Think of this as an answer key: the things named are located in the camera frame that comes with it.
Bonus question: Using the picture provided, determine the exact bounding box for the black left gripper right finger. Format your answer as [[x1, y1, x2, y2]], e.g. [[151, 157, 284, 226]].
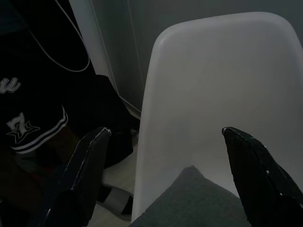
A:
[[222, 127, 303, 227]]

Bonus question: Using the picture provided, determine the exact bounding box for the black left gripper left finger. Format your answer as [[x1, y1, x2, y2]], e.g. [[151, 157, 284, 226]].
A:
[[35, 127, 112, 227]]

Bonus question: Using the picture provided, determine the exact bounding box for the grey pillow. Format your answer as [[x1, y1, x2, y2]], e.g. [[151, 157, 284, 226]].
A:
[[129, 165, 251, 227]]

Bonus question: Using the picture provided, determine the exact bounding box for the white plastic chair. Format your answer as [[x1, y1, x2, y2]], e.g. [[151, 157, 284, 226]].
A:
[[130, 11, 303, 227]]

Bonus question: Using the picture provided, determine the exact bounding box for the person in black clothes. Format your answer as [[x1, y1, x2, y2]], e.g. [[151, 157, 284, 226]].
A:
[[0, 0, 142, 180]]

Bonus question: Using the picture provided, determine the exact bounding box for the thin white cord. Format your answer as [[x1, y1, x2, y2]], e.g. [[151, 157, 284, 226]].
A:
[[28, 0, 91, 72]]

